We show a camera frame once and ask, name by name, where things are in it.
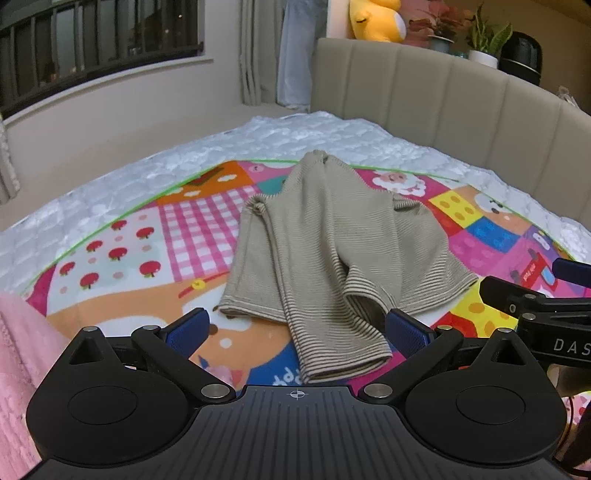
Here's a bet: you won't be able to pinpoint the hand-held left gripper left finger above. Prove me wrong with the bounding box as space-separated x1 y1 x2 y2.
68 308 237 404

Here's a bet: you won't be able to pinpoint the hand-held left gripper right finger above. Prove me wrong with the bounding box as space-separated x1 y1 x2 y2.
358 308 537 405

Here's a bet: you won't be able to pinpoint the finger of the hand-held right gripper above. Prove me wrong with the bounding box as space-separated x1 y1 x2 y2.
479 276 591 320
552 258 591 297

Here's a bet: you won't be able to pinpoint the beige striped pants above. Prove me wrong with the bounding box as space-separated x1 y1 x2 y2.
213 150 479 385

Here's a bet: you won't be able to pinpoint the colourful printed blanket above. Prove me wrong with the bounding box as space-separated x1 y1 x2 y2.
21 159 591 416

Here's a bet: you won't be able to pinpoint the pink fluffy blanket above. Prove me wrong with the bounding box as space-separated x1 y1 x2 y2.
0 291 71 480

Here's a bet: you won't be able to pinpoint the white quilted mattress cover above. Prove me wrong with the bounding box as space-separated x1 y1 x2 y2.
0 111 591 296

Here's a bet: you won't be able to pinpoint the beige padded headboard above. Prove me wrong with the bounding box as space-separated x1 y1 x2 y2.
310 38 591 213

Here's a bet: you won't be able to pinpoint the black round appliance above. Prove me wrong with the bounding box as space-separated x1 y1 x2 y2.
499 31 544 86

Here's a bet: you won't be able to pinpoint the beige curtain beside window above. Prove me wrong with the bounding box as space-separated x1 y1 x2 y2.
0 117 22 204

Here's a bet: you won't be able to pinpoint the green plant in white pot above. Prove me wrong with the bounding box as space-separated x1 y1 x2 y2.
466 4 513 69

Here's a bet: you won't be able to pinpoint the red-leaf potted plant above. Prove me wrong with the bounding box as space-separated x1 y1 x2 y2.
406 0 474 54

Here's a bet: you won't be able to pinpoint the beige curtain in corner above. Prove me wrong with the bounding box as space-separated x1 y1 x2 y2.
238 0 284 107

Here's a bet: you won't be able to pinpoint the pale blue sheer curtain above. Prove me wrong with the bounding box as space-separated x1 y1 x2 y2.
277 0 320 112

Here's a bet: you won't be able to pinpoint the yellow plush toy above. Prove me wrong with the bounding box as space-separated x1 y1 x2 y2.
348 0 408 44

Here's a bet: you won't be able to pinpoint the window with dark railing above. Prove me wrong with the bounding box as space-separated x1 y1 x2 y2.
0 0 205 119

